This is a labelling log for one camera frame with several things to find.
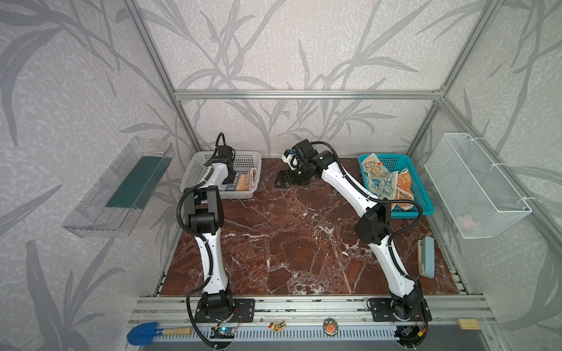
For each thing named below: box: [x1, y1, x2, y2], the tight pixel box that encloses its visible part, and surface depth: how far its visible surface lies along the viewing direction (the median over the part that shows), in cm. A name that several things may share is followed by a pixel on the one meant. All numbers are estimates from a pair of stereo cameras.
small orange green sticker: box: [267, 320, 287, 332], surface depth 72 cm
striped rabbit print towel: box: [224, 167, 258, 191], surface depth 106 cm
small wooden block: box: [456, 318, 482, 330], surface depth 72 cm
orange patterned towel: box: [390, 168, 415, 211], surface depth 104 cm
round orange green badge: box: [322, 318, 339, 337], surface depth 72 cm
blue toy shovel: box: [126, 321, 193, 346], surface depth 71 cm
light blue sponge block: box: [417, 236, 436, 279], surface depth 84 cm
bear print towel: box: [362, 152, 399, 199], surface depth 107 cm
